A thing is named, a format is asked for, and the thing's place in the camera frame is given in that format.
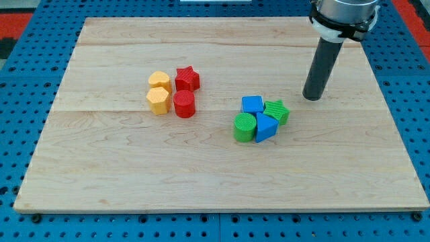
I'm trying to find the wooden board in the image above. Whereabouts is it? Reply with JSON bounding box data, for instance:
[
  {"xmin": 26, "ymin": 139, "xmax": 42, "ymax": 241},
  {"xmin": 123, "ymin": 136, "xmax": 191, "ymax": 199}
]
[{"xmin": 13, "ymin": 17, "xmax": 429, "ymax": 214}]

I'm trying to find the blue triangle block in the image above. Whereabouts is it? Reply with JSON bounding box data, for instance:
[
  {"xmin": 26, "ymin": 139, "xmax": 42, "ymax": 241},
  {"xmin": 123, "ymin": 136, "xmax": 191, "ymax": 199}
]
[{"xmin": 255, "ymin": 113, "xmax": 279, "ymax": 143}]

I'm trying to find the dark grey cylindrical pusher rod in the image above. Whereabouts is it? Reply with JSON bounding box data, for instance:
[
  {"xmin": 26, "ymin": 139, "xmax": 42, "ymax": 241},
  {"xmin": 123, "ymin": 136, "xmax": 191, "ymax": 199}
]
[{"xmin": 302, "ymin": 38, "xmax": 343, "ymax": 101}]

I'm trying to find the green cylinder block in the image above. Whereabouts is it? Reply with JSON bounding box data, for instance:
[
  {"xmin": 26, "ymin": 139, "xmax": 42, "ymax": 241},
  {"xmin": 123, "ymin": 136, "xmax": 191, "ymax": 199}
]
[{"xmin": 233, "ymin": 112, "xmax": 257, "ymax": 143}]

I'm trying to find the blue cube block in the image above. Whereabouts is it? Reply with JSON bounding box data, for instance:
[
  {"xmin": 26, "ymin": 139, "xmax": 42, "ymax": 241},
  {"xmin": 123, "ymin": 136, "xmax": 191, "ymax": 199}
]
[{"xmin": 241, "ymin": 95, "xmax": 264, "ymax": 115}]

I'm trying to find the yellow hexagon block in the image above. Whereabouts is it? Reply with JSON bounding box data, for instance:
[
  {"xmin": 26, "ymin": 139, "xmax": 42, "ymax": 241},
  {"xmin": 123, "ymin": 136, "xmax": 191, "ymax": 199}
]
[{"xmin": 146, "ymin": 87, "xmax": 171, "ymax": 115}]

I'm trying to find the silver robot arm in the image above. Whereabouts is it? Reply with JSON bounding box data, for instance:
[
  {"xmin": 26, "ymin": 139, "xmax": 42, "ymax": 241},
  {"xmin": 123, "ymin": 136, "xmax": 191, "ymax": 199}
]
[{"xmin": 302, "ymin": 0, "xmax": 379, "ymax": 101}]

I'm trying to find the green star block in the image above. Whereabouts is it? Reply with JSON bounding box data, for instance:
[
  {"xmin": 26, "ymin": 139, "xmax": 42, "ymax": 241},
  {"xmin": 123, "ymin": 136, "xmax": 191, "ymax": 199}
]
[{"xmin": 263, "ymin": 99, "xmax": 290, "ymax": 126}]

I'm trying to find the red cylinder block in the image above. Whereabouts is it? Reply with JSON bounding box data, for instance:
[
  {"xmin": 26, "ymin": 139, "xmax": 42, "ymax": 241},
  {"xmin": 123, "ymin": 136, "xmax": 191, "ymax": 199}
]
[{"xmin": 173, "ymin": 90, "xmax": 196, "ymax": 118}]

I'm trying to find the yellow heart block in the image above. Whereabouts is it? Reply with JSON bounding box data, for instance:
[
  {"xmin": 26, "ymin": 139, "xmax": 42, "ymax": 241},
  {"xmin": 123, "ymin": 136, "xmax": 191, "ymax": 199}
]
[{"xmin": 148, "ymin": 71, "xmax": 172, "ymax": 93}]

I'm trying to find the red star block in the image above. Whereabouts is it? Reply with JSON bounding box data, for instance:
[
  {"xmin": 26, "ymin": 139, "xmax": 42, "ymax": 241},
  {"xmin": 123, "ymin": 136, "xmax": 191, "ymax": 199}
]
[{"xmin": 175, "ymin": 66, "xmax": 200, "ymax": 92}]

